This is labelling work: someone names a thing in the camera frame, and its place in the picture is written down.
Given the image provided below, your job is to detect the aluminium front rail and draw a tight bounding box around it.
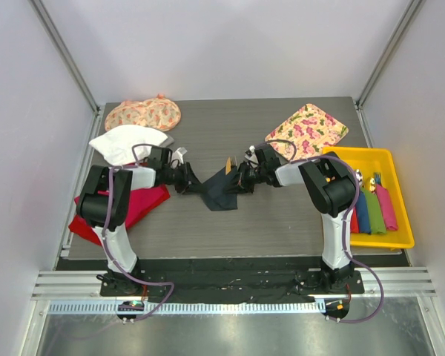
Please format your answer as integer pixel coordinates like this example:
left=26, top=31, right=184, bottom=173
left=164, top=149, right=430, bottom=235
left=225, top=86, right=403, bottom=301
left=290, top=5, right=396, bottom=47
left=32, top=267, right=436, bottom=319

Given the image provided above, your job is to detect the yellow plastic bin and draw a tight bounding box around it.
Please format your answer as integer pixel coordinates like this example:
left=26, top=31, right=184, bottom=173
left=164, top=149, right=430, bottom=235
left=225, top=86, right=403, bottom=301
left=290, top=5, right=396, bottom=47
left=323, top=147, right=415, bottom=249

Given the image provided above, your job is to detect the floral pattern tray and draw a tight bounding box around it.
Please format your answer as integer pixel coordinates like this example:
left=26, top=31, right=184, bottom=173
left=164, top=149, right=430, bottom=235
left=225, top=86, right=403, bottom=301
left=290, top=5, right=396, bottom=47
left=265, top=104, right=349, bottom=161

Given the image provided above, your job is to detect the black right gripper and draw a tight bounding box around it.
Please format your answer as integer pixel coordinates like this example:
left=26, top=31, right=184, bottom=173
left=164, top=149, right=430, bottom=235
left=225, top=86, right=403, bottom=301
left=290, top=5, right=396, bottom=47
left=225, top=161, right=267, bottom=194

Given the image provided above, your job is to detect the silver metal spoon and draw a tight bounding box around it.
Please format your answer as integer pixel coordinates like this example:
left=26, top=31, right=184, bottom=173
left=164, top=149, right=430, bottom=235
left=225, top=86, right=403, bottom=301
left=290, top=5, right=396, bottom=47
left=355, top=169, right=364, bottom=188

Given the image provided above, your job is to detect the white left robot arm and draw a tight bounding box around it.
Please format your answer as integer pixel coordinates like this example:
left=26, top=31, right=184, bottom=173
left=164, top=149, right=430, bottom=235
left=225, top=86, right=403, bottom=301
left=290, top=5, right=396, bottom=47
left=76, top=163, right=202, bottom=296

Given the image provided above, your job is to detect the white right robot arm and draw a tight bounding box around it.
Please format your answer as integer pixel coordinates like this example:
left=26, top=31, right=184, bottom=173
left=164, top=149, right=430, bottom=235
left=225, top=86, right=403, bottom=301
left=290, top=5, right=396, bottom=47
left=224, top=149, right=360, bottom=293

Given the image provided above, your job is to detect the white cloth bag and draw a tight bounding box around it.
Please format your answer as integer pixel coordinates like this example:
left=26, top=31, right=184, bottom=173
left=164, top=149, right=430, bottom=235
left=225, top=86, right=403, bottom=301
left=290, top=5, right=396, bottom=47
left=89, top=125, right=168, bottom=166

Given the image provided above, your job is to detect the floral fabric pouch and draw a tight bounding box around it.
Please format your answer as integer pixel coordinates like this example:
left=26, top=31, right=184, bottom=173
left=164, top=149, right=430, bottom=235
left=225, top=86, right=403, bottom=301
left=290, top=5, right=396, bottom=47
left=104, top=93, right=182, bottom=132

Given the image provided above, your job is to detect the dark blue paper napkin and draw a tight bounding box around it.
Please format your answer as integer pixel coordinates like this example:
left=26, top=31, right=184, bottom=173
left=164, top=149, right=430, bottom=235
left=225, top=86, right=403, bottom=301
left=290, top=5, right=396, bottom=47
left=201, top=167, right=237, bottom=211

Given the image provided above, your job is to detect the red cloth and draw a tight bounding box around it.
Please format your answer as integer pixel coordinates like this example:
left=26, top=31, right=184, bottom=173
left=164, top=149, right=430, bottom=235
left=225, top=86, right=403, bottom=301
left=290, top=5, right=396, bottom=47
left=67, top=185, right=171, bottom=248

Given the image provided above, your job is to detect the grey cloth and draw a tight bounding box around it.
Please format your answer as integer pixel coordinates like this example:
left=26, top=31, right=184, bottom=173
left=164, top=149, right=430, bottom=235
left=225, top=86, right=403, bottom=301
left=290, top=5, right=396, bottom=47
left=161, top=136, right=174, bottom=148

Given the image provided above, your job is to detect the blue rolled napkin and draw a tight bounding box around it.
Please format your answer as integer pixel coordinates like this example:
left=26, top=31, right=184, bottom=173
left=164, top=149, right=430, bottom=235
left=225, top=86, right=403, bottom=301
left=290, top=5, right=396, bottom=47
left=355, top=191, right=372, bottom=234

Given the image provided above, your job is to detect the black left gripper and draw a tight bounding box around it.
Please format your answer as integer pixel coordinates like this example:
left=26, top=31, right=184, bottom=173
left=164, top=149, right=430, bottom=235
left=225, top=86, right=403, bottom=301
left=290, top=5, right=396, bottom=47
left=162, top=162, right=206, bottom=195

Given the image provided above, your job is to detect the red rolled napkin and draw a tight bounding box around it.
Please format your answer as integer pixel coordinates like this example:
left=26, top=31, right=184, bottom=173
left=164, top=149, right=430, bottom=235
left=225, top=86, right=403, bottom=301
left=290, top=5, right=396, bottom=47
left=350, top=208, right=360, bottom=234

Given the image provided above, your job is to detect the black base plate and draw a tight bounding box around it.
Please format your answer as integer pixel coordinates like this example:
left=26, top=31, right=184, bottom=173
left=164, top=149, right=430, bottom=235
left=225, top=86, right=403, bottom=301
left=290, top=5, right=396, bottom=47
left=96, top=257, right=365, bottom=304

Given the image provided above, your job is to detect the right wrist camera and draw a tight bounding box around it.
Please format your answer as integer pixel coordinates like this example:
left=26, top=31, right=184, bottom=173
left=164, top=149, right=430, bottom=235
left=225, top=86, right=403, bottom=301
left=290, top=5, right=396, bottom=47
left=245, top=144, right=282, bottom=170

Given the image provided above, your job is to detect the magenta cloth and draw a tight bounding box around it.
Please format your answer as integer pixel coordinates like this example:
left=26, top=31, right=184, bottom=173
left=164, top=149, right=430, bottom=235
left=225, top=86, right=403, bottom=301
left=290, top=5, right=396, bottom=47
left=73, top=185, right=171, bottom=231

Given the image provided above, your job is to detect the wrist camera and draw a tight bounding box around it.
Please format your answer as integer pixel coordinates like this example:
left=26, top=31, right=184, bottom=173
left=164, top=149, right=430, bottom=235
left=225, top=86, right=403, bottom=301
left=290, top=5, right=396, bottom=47
left=146, top=147, right=187, bottom=170
left=245, top=144, right=282, bottom=170

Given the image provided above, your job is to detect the iridescent metal spoon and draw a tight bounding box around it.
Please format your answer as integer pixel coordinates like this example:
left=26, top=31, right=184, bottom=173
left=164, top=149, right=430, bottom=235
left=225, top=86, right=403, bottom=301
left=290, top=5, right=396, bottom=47
left=368, top=177, right=377, bottom=193

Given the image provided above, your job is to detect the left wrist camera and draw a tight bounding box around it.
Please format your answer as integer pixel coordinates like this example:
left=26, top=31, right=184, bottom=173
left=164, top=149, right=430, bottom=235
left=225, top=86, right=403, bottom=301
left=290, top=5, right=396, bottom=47
left=146, top=147, right=187, bottom=170

